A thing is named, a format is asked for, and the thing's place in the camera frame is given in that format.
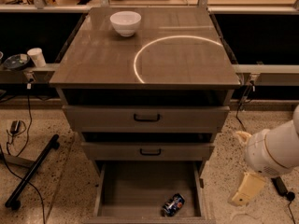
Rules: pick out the white ceramic bowl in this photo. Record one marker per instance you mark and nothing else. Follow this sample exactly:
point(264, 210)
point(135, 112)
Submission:
point(125, 23)

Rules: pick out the top drawer with handle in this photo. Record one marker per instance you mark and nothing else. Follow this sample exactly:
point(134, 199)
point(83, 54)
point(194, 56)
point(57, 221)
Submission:
point(155, 119)

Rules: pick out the black power adapter left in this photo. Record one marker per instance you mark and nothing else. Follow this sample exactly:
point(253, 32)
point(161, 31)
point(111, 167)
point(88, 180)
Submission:
point(15, 125)

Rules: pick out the black metal stand leg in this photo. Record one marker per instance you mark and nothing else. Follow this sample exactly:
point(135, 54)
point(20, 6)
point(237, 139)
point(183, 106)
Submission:
point(13, 201)

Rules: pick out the crushed blue pepsi can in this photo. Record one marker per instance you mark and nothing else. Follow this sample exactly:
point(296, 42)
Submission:
point(173, 205)

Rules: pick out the black power adapter right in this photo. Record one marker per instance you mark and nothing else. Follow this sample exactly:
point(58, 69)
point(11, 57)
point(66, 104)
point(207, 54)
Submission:
point(279, 186)

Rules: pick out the middle drawer with handle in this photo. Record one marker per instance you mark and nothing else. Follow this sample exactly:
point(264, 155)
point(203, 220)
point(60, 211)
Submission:
point(147, 152)

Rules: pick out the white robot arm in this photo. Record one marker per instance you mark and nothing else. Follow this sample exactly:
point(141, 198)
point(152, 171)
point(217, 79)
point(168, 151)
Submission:
point(283, 145)

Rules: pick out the drawer with handle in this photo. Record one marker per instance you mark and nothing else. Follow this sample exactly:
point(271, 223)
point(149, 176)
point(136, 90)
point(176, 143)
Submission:
point(147, 152)
point(155, 119)

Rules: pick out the white paper cup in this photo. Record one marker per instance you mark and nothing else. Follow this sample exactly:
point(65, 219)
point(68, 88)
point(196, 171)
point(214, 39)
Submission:
point(37, 57)

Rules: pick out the black power adapter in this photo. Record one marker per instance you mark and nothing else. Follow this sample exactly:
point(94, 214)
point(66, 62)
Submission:
point(15, 125)
point(279, 186)

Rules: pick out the brown drawer cabinet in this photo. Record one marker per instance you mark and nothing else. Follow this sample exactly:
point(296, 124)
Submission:
point(174, 59)

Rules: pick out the open bottom drawer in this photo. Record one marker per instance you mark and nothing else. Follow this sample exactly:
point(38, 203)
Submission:
point(134, 192)

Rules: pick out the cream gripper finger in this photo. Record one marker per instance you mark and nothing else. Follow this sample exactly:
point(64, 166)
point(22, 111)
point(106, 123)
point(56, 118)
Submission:
point(250, 186)
point(242, 137)

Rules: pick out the dark blue plate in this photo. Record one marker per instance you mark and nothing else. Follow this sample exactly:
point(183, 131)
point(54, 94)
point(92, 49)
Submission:
point(16, 62)

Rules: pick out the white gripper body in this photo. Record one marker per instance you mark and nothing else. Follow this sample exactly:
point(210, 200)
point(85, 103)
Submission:
point(261, 153)

